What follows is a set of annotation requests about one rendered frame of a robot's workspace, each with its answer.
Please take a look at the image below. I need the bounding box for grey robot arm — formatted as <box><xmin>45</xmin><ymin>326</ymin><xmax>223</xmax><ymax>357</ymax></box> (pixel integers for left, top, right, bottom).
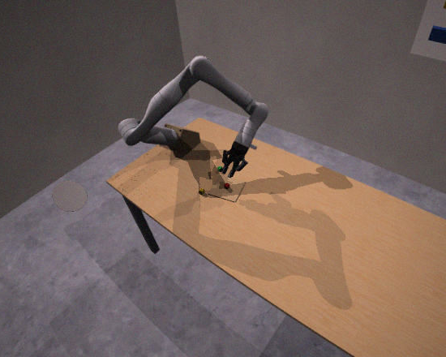
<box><xmin>118</xmin><ymin>56</ymin><xmax>268</xmax><ymax>150</ymax></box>

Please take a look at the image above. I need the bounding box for tan flat mat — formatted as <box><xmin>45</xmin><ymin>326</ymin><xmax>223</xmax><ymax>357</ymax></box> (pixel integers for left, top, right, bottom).
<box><xmin>208</xmin><ymin>175</ymin><xmax>245</xmax><ymax>202</ymax></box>

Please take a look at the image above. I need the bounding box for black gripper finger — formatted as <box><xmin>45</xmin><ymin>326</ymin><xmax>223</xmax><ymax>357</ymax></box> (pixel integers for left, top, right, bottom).
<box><xmin>222</xmin><ymin>150</ymin><xmax>234</xmax><ymax>174</ymax></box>
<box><xmin>228</xmin><ymin>155</ymin><xmax>248</xmax><ymax>178</ymax></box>

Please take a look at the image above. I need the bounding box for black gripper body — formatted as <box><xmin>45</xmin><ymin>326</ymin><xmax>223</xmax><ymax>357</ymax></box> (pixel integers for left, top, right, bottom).
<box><xmin>229</xmin><ymin>141</ymin><xmax>249</xmax><ymax>163</ymax></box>

